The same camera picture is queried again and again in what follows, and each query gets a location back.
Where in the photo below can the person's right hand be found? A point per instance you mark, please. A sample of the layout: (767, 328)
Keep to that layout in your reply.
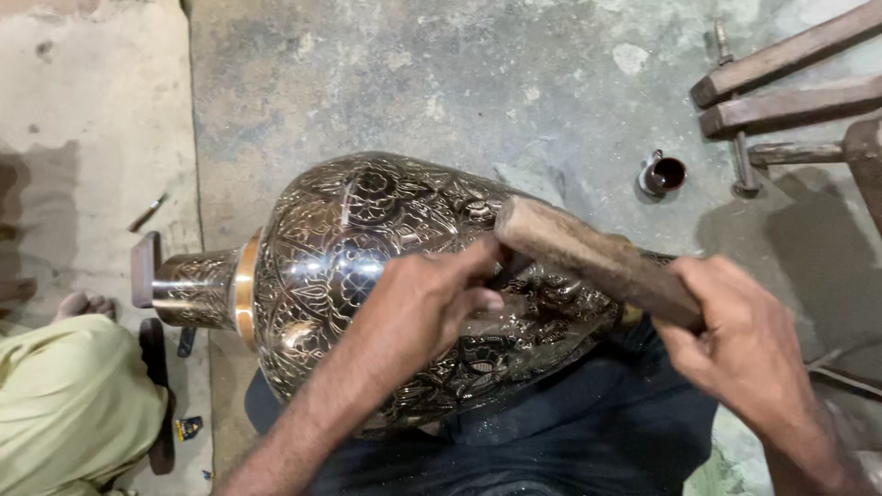
(744, 344)

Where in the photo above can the small dark metal chisel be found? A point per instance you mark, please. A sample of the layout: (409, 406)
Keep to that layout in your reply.
(508, 270)

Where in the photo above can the thin metal engraving tool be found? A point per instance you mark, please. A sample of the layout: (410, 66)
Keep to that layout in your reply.
(147, 214)

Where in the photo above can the small dark tool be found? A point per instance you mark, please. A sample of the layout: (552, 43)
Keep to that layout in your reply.
(186, 341)

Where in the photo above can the rusty metal rod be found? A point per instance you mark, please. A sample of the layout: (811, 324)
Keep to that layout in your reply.
(745, 165)

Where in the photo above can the small metal cup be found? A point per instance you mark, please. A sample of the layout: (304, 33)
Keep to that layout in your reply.
(663, 174)

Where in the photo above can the person's left hand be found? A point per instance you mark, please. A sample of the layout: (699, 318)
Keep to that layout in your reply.
(403, 324)

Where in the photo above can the yellow black wrapper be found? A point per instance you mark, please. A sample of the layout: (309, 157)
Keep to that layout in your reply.
(188, 428)

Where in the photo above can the wooden mallet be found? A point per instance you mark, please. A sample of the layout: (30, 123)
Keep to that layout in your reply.
(586, 255)

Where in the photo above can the long wooden beam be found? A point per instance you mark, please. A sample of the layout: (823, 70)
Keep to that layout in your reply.
(792, 52)

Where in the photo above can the person's dark trousers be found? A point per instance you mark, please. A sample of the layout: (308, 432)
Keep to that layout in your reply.
(586, 427)

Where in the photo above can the brown wooden block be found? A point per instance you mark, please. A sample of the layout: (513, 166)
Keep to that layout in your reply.
(145, 268)

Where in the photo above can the wooden post with peg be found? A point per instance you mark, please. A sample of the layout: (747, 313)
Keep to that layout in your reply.
(865, 158)

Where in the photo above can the short thick wooden beam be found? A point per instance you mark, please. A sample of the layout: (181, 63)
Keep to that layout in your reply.
(792, 107)

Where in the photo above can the large engraved metal vase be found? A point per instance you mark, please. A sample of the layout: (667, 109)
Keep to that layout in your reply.
(331, 227)

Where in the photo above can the thin metal rods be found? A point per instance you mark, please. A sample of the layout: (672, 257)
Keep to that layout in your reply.
(847, 375)

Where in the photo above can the dark brown sandal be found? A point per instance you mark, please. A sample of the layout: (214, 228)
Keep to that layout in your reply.
(157, 386)

